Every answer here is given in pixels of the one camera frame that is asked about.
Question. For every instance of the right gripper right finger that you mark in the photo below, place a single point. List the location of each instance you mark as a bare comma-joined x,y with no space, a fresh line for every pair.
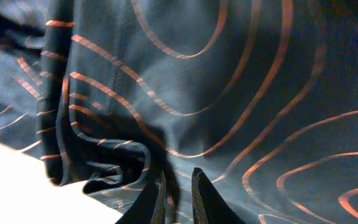
208,206

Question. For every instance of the black printed cycling jersey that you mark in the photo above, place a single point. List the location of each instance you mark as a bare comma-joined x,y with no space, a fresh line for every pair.
260,95

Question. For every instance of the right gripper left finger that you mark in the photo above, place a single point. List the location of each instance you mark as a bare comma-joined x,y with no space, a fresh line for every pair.
150,206

